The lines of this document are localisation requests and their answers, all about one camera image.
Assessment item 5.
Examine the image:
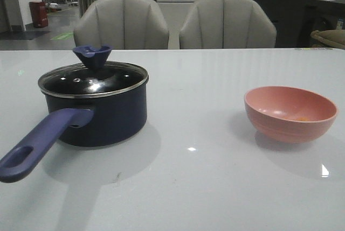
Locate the dark side table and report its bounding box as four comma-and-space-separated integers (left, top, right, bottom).
297, 0, 344, 47

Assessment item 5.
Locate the dark blue saucepan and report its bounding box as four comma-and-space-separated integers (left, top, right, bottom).
1, 81, 148, 183

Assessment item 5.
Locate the grey upholstered chair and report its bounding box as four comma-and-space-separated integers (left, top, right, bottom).
73, 0, 169, 50
179, 0, 277, 49

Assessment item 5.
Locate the right grey upholstered chair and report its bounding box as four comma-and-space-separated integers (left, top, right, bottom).
179, 0, 277, 49

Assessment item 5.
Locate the red bin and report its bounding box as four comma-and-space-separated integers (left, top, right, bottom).
29, 1, 49, 28

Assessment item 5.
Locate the left grey upholstered chair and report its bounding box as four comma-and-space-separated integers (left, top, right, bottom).
73, 0, 169, 50

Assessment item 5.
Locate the glass lid blue knob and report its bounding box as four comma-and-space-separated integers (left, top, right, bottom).
38, 45, 149, 99

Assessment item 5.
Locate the beige cushion seat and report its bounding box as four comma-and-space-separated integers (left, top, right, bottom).
310, 30, 344, 49

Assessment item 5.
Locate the pink bowl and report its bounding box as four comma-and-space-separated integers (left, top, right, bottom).
244, 86, 338, 144

